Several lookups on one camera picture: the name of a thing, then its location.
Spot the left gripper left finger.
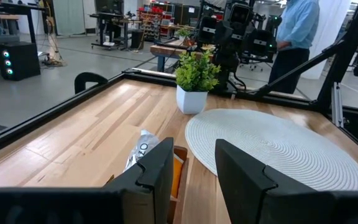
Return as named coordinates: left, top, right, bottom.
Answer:
left=103, top=136, right=176, bottom=224

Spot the wooden tea organizer box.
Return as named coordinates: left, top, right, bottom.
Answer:
left=104, top=145, right=190, bottom=224

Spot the black background workbench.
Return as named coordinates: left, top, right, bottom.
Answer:
left=88, top=11, right=144, bottom=51

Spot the black computer tower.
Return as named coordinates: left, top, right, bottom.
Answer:
left=0, top=41, right=42, bottom=82

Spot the tangle of floor cables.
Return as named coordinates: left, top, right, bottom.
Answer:
left=41, top=46, right=67, bottom=68

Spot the white printed tea pouch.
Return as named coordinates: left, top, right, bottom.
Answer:
left=122, top=129, right=162, bottom=174

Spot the wooden background table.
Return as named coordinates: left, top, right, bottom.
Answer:
left=150, top=39, right=204, bottom=73

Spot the green plant in white pot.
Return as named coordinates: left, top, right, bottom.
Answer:
left=174, top=49, right=223, bottom=116

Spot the small background plant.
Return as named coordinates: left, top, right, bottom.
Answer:
left=175, top=27, right=196, bottom=41

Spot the white round woven placemat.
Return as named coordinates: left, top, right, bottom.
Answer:
left=184, top=108, right=358, bottom=192

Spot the black background desk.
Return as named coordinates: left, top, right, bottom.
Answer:
left=0, top=2, right=48, bottom=45

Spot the black aluminium table frame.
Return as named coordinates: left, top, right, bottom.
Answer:
left=0, top=0, right=358, bottom=162

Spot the silver aluminium extrusion post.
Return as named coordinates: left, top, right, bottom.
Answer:
left=331, top=82, right=344, bottom=128

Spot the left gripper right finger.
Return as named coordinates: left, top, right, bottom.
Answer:
left=214, top=138, right=337, bottom=224

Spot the red parts shelving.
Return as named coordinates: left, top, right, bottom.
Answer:
left=136, top=5, right=175, bottom=43

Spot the yellow tea bag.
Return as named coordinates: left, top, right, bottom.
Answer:
left=170, top=154, right=185, bottom=199

